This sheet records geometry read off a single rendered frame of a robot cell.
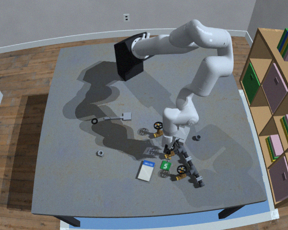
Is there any dark grey pipe with three valves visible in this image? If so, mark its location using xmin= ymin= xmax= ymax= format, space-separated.
xmin=154 ymin=122 xmax=205 ymax=187

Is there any white and blue bag of cable ties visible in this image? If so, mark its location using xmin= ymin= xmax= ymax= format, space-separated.
xmin=138 ymin=160 xmax=155 ymax=182

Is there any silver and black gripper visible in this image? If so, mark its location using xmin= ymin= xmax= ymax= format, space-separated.
xmin=162 ymin=133 xmax=176 ymax=154

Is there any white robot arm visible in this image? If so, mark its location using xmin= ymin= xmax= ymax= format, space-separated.
xmin=131 ymin=20 xmax=234 ymax=146

